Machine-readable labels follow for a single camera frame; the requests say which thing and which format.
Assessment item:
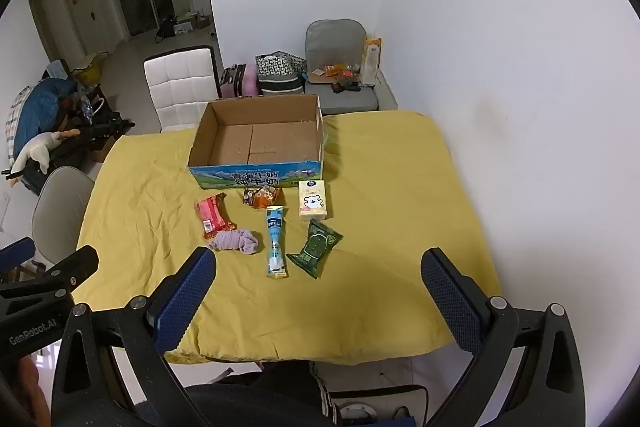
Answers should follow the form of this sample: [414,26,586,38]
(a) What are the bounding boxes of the small cardboard box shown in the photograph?
[90,134,121,162]

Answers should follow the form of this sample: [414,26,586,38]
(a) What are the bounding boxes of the orange snack packet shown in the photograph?
[242,186,281,210]

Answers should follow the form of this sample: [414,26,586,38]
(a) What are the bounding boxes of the pink suitcase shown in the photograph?
[219,63,261,100]

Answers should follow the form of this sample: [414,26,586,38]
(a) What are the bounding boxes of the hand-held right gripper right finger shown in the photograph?
[420,248,587,427]

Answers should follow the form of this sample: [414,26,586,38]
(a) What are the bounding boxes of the printed cardboard box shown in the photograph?
[187,94,326,188]

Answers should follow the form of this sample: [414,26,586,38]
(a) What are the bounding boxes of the clear plastic bag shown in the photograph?
[75,89,108,125]

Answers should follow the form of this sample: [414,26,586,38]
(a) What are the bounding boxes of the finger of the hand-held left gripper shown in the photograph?
[0,245,100,301]
[0,237,37,276]

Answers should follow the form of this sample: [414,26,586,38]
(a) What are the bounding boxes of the yellow tissue pack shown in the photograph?
[298,179,329,222]

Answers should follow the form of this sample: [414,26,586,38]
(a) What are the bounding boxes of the green wipes packet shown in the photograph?
[286,218,344,280]

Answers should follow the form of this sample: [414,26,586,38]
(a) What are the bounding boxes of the person's left forearm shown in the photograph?
[0,354,51,427]

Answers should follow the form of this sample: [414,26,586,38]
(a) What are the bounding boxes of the beige plastic chair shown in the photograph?
[31,166,96,265]

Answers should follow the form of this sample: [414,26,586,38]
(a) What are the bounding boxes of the plaid cloth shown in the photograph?
[5,86,33,152]

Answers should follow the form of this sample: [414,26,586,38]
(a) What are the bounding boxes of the white goose plush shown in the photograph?
[10,129,81,180]

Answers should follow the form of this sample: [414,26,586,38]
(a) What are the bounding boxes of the tall orange white package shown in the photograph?
[361,36,385,88]

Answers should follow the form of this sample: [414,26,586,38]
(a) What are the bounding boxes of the blue jacket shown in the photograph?
[12,77,76,158]

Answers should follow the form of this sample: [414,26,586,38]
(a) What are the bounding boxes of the grey armchair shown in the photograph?
[304,19,379,116]

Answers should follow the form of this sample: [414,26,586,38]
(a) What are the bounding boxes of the person's dark clothing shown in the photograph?
[182,359,331,427]

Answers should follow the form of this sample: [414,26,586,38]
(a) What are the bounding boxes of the yellow tablecloth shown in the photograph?
[72,109,502,365]

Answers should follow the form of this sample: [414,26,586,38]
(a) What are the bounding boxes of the black folded frame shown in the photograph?
[5,117,136,195]

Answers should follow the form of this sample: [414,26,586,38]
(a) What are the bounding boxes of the black white patterned bag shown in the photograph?
[255,51,307,96]

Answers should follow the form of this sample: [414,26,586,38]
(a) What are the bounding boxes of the long blue packet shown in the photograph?
[265,205,290,279]

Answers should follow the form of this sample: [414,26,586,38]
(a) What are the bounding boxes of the white padded chair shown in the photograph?
[143,45,223,134]

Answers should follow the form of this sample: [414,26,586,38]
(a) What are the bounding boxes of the red snack packet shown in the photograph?
[195,193,238,240]

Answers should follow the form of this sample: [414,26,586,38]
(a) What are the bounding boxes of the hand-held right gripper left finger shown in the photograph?
[50,247,218,427]

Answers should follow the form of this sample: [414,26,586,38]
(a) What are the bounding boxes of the purple sock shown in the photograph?
[207,228,262,256]

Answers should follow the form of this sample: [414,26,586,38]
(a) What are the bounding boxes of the wooden door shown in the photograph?
[60,0,108,52]

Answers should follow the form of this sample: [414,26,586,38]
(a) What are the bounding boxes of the yellow basket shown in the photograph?
[72,52,108,90]

